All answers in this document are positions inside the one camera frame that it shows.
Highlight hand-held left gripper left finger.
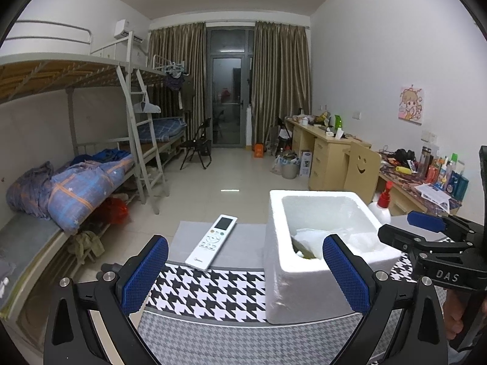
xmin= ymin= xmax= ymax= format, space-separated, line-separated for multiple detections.
xmin=44 ymin=235 xmax=170 ymax=365

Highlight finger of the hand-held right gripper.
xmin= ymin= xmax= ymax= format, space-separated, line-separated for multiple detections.
xmin=406 ymin=210 xmax=480 ymax=233
xmin=378 ymin=223 xmax=476 ymax=258

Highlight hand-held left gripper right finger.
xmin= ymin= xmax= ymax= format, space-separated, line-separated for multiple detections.
xmin=322 ymin=234 xmax=450 ymax=365

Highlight white foam box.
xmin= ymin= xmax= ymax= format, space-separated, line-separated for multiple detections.
xmin=264 ymin=189 xmax=403 ymax=325

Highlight person's right hand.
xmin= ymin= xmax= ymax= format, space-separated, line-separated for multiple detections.
xmin=442 ymin=291 xmax=468 ymax=346

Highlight printed paper sheets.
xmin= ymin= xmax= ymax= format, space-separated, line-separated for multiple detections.
xmin=416 ymin=183 xmax=451 ymax=204

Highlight wooden desk with printed mat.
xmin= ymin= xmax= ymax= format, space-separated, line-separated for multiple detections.
xmin=371 ymin=152 xmax=463 ymax=217

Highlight row of toiletry bottles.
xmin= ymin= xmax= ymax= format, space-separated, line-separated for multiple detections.
xmin=419 ymin=145 xmax=469 ymax=200

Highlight white red pump bottle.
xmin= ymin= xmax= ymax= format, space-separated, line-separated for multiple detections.
xmin=368 ymin=181 xmax=392 ymax=223

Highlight beige cloth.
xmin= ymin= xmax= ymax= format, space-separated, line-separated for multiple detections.
xmin=68 ymin=230 xmax=105 ymax=266

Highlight black headphones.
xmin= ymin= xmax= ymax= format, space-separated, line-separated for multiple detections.
xmin=394 ymin=149 xmax=416 ymax=166

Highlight red plastic bag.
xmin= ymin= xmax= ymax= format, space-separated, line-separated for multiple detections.
xmin=97 ymin=197 xmax=129 ymax=229

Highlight houndstooth grey tablecloth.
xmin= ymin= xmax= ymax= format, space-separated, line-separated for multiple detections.
xmin=137 ymin=221 xmax=457 ymax=365

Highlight white remote control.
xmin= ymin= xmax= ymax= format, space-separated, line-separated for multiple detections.
xmin=185 ymin=215 xmax=238 ymax=271

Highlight wooden smiley chair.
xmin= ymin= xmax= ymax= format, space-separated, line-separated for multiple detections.
xmin=344 ymin=141 xmax=382 ymax=206

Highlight blue orange striped quilt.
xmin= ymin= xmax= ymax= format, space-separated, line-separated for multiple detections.
xmin=47 ymin=159 xmax=135 ymax=235

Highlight light wooden desk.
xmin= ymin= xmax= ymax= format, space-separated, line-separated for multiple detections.
xmin=285 ymin=118 xmax=371 ymax=198

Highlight white blue carton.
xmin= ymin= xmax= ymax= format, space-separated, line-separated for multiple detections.
xmin=299 ymin=150 xmax=313 ymax=177

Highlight white bunk ladder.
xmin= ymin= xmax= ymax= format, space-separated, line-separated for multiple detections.
xmin=116 ymin=64 xmax=168 ymax=215

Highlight blue clothes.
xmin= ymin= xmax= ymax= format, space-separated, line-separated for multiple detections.
xmin=92 ymin=148 xmax=133 ymax=164

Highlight black folding chair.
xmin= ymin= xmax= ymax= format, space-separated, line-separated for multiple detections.
xmin=180 ymin=118 xmax=213 ymax=170

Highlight grey purple clothes pile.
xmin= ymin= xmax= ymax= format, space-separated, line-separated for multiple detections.
xmin=5 ymin=161 xmax=54 ymax=219

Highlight blue plaid bedding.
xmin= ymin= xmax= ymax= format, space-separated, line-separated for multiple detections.
xmin=137 ymin=118 xmax=188 ymax=141

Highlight olive hanging jacket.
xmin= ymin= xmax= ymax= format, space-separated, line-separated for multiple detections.
xmin=180 ymin=78 xmax=195 ymax=113

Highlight dark hanging garment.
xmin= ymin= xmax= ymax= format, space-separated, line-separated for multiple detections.
xmin=164 ymin=73 xmax=186 ymax=91

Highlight glass balcony door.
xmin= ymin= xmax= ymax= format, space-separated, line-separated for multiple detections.
xmin=206 ymin=28 xmax=255 ymax=148

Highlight brown curtain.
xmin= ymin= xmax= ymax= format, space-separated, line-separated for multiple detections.
xmin=148 ymin=23 xmax=208 ymax=149
xmin=251 ymin=21 xmax=313 ymax=147

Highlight metal bunk bed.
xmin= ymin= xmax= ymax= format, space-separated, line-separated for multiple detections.
xmin=0 ymin=19 xmax=168 ymax=322
xmin=129 ymin=55 xmax=191 ymax=168

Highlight white air conditioner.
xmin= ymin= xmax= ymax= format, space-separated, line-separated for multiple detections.
xmin=114 ymin=19 xmax=144 ymax=43

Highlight pink cartoon wall poster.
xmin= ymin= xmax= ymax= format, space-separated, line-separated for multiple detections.
xmin=399 ymin=87 xmax=425 ymax=125

